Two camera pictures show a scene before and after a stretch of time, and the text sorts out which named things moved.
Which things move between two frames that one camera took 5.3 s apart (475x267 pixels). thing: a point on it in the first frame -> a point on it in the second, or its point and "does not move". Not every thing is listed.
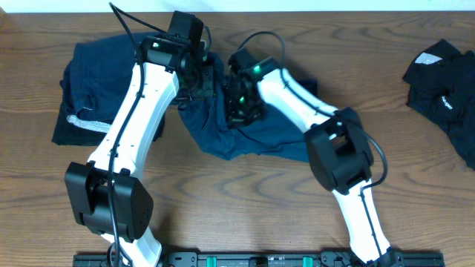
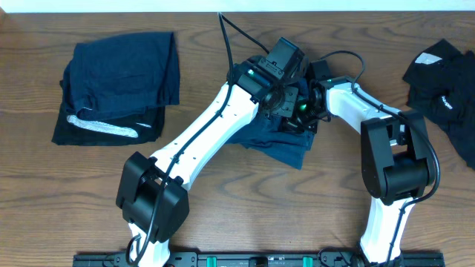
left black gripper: [202, 82] -> [283, 102]
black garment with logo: [441, 87] does not move
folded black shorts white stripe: [72, 130] does not move
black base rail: [401, 259] does not move
